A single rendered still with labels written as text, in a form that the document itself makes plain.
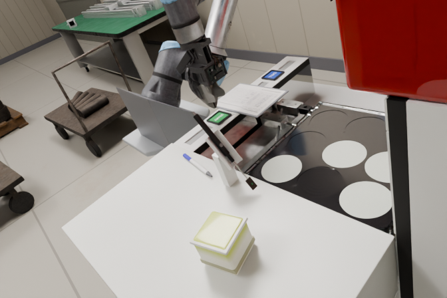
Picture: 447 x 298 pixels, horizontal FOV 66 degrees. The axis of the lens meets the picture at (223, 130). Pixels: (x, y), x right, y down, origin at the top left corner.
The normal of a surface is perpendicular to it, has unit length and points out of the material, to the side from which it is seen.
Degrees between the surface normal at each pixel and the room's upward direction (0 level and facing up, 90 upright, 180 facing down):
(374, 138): 0
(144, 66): 90
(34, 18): 90
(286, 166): 0
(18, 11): 90
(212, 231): 0
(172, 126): 90
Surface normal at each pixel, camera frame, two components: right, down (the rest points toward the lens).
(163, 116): 0.62, 0.24
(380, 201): -0.30, -0.80
